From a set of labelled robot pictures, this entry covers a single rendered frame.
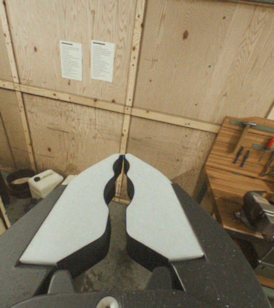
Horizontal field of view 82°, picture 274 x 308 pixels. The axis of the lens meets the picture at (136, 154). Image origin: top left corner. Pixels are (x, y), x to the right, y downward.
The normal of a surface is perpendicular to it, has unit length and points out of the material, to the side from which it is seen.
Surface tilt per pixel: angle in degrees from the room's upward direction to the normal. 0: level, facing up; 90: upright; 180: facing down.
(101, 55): 90
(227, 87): 90
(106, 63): 90
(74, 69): 90
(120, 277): 0
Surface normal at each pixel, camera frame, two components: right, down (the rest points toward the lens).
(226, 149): -0.21, 0.45
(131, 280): 0.15, -0.86
